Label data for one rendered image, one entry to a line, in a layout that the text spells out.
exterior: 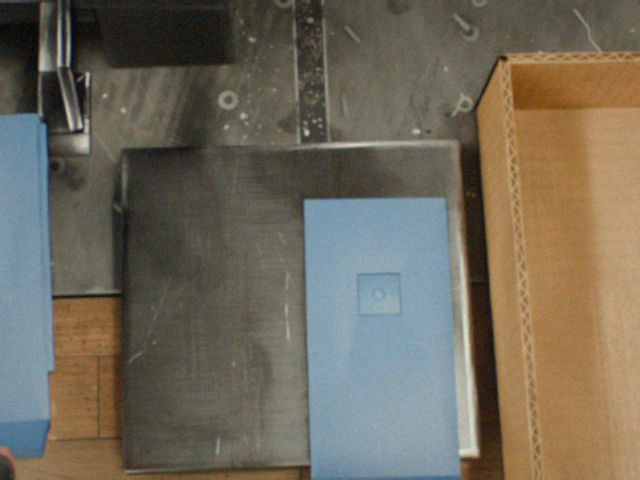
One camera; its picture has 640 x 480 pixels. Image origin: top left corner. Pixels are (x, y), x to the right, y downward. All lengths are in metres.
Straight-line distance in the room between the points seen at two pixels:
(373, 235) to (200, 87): 0.12
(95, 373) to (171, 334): 0.05
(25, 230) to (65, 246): 0.09
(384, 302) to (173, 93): 0.16
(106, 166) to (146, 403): 0.13
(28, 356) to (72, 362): 0.09
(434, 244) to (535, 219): 0.06
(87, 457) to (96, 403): 0.03
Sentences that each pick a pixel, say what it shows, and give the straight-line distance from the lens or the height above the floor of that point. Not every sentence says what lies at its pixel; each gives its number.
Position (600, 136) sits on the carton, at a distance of 0.70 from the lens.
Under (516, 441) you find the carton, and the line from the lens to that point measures 0.61.
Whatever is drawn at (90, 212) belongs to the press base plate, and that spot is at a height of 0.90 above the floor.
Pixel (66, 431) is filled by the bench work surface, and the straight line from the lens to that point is 0.65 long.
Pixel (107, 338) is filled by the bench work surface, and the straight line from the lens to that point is 0.65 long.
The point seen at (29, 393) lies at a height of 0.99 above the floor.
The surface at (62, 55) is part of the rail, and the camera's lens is 0.60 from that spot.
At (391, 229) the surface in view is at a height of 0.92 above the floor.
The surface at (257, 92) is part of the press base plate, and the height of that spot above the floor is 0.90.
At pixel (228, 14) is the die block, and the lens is 0.63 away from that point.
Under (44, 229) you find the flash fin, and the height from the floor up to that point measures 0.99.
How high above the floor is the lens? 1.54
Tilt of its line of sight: 75 degrees down
